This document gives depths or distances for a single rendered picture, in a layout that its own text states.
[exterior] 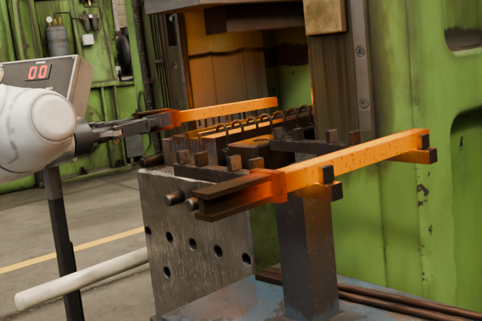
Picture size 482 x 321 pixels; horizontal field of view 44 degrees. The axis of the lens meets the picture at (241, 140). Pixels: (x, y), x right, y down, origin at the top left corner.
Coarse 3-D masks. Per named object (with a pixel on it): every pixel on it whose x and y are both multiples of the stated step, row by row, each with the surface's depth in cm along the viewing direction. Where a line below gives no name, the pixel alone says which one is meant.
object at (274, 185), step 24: (360, 144) 80; (384, 144) 80; (408, 144) 83; (288, 168) 70; (312, 168) 70; (336, 168) 73; (192, 192) 62; (216, 192) 61; (240, 192) 64; (264, 192) 66; (216, 216) 61
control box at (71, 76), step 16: (0, 64) 169; (16, 64) 166; (32, 64) 164; (48, 64) 161; (64, 64) 159; (80, 64) 160; (0, 80) 166; (16, 80) 164; (32, 80) 162; (48, 80) 159; (64, 80) 157; (80, 80) 159; (64, 96) 155; (80, 96) 159; (80, 112) 159
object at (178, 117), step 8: (224, 104) 140; (232, 104) 138; (240, 104) 140; (248, 104) 141; (256, 104) 143; (264, 104) 145; (272, 104) 147; (136, 112) 123; (144, 112) 122; (152, 112) 123; (160, 112) 125; (176, 112) 126; (184, 112) 129; (192, 112) 130; (200, 112) 132; (208, 112) 133; (216, 112) 135; (224, 112) 136; (232, 112) 138; (176, 120) 126; (184, 120) 129; (160, 128) 125; (168, 128) 126
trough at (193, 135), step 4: (296, 108) 157; (304, 108) 159; (284, 112) 154; (260, 116) 149; (244, 120) 145; (228, 124) 141; (208, 128) 137; (212, 128) 138; (192, 132) 134; (196, 132) 135; (200, 132) 136; (192, 136) 134; (196, 136) 135
